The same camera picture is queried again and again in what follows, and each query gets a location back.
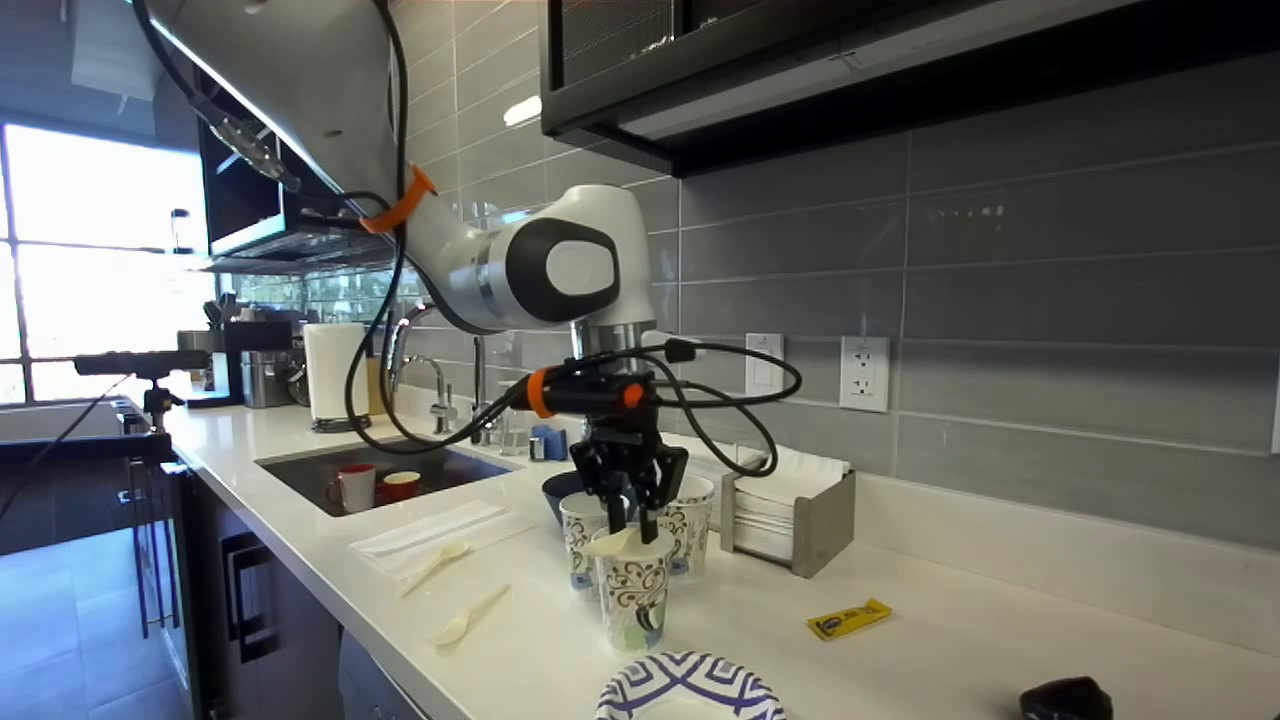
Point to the patterned paper cup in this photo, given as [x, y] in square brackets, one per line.
[634, 586]
[687, 520]
[581, 520]

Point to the camera on tripod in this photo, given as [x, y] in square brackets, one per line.
[149, 370]

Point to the red cup in sink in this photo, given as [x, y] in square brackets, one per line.
[396, 486]

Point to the blue sponge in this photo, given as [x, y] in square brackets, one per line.
[550, 442]

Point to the chrome faucet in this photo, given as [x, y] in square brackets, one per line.
[421, 393]

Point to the stainless steel sink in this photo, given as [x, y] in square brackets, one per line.
[312, 474]

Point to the paper towel roll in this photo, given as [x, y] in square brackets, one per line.
[337, 377]

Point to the napkin holder with napkins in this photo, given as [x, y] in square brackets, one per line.
[794, 518]

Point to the cream plastic spoon on counter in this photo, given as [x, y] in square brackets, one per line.
[447, 557]

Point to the white light switch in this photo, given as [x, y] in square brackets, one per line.
[763, 370]

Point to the black object on counter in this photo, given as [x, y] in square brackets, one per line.
[1079, 698]

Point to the yellow packet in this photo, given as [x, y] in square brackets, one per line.
[848, 623]

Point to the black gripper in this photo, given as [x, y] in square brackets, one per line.
[625, 460]

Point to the cream plastic spoon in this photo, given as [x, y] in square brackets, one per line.
[468, 619]
[447, 557]

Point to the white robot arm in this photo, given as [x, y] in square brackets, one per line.
[331, 82]

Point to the dark upper cabinet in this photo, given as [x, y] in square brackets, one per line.
[694, 85]

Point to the blue patterned paper plate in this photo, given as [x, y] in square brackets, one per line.
[688, 687]

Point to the white cup in sink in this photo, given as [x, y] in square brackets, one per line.
[356, 486]

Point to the white wall outlet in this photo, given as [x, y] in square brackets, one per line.
[865, 375]

